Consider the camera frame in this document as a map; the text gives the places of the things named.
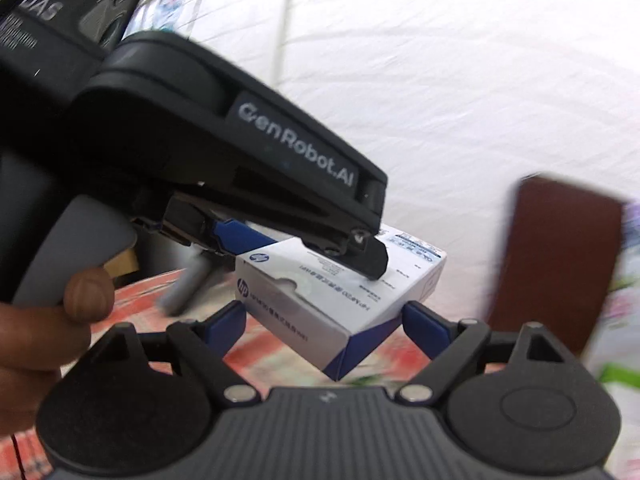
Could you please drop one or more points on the brown cardboard box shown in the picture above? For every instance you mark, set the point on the brown cardboard box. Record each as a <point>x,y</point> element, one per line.
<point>122,262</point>

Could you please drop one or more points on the red plaid cloth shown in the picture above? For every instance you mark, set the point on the red plaid cloth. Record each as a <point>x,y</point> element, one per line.
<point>145,305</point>

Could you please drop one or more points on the wall poster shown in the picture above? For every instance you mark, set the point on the wall poster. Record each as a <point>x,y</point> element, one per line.
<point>170,5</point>

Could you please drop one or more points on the brown wooden headboard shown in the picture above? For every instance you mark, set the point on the brown wooden headboard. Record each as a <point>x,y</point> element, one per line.
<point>550,260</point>

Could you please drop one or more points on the person's left hand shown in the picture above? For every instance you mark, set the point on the person's left hand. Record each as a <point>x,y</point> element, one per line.
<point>30,360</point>

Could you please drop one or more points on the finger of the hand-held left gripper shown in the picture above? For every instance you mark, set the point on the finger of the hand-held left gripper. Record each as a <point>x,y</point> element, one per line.
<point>365,255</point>
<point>235,237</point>

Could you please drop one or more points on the green cardboard box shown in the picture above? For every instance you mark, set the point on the green cardboard box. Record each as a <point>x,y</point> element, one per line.
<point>617,375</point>

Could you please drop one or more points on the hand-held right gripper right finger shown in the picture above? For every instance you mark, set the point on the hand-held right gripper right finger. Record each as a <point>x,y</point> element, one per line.
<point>422,327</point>

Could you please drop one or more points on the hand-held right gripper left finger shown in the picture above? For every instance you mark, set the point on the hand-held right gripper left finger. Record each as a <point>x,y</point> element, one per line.
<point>227,327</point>

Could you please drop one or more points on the white and blue carton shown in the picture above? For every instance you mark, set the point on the white and blue carton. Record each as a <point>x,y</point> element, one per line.
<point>320,305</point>

